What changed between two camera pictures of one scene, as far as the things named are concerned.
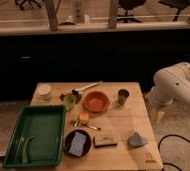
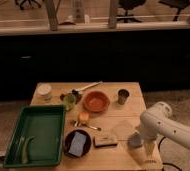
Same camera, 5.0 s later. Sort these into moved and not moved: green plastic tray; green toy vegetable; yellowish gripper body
Moved: yellowish gripper body
Not moved: green plastic tray; green toy vegetable
